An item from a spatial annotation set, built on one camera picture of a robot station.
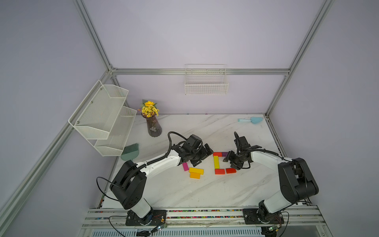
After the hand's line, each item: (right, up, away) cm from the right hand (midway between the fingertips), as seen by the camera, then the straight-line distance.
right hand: (227, 164), depth 92 cm
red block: (-4, +5, +6) cm, 9 cm away
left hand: (-13, +6, -9) cm, 17 cm away
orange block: (-20, -6, -3) cm, 22 cm away
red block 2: (-5, -4, -1) cm, 7 cm away
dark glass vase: (-49, +24, +8) cm, 55 cm away
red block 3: (+2, -3, -2) cm, 4 cm away
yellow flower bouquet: (-49, +35, -3) cm, 60 cm away
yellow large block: (-20, -4, -3) cm, 21 cm away
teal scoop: (+29, +29, +27) cm, 49 cm away
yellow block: (-6, 0, +2) cm, 7 cm away
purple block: (-1, +5, +4) cm, 7 cm away
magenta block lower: (-26, -1, -1) cm, 26 cm away
